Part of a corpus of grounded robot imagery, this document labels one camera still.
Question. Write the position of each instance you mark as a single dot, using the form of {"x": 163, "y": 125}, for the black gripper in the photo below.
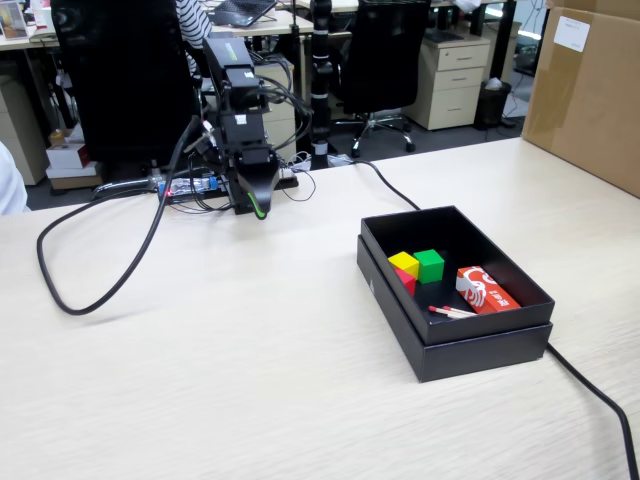
{"x": 245, "y": 135}

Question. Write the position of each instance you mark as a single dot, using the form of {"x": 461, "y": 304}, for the yellow wooden cube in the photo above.
{"x": 404, "y": 262}

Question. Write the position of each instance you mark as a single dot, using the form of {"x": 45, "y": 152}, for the red wooden cube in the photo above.
{"x": 407, "y": 282}

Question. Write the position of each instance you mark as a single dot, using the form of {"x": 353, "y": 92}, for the green wooden cube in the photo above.
{"x": 430, "y": 267}

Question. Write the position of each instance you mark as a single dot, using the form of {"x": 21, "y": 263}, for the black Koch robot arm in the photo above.
{"x": 230, "y": 55}

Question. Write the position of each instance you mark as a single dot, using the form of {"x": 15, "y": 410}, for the black cardboard box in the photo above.
{"x": 465, "y": 350}

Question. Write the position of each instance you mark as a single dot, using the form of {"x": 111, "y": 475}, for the large brown cardboard box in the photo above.
{"x": 590, "y": 100}

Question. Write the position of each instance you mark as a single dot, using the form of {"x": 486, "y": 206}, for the robot controller board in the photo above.
{"x": 195, "y": 186}

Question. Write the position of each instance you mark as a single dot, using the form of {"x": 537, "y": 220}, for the beige drawer cabinet with lock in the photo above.
{"x": 283, "y": 127}

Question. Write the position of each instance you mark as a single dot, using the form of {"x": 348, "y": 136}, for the black pole with white bands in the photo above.
{"x": 320, "y": 75}

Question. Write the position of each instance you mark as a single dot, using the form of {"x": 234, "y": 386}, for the beige office desk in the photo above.
{"x": 265, "y": 25}

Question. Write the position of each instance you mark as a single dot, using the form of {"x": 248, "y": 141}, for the wide black office chair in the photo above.
{"x": 125, "y": 75}

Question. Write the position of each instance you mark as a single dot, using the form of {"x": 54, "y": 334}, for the black laptop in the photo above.
{"x": 242, "y": 11}

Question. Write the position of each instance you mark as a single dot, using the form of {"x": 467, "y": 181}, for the person in striped shirt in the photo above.
{"x": 192, "y": 22}

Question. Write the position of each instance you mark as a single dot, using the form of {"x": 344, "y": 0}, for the black swivel office chair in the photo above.
{"x": 385, "y": 60}

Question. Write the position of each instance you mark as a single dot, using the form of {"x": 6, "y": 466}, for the white boxes on floor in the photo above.
{"x": 67, "y": 162}

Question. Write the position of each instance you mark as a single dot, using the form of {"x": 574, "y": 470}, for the beige three-drawer cabinet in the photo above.
{"x": 450, "y": 85}

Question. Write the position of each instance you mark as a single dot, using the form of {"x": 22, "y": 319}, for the red-tipped matchstick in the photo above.
{"x": 450, "y": 311}
{"x": 462, "y": 315}

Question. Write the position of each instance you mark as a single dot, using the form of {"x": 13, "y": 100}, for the person in white shirt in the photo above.
{"x": 10, "y": 190}

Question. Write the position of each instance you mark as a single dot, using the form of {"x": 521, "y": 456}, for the orange white matchbox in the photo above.
{"x": 487, "y": 292}

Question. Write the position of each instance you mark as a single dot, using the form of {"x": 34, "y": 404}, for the black trash bin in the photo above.
{"x": 492, "y": 105}

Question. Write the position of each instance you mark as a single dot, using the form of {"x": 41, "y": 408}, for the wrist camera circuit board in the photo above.
{"x": 207, "y": 135}

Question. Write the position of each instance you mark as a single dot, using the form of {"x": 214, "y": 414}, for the small picture frame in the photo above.
{"x": 14, "y": 20}

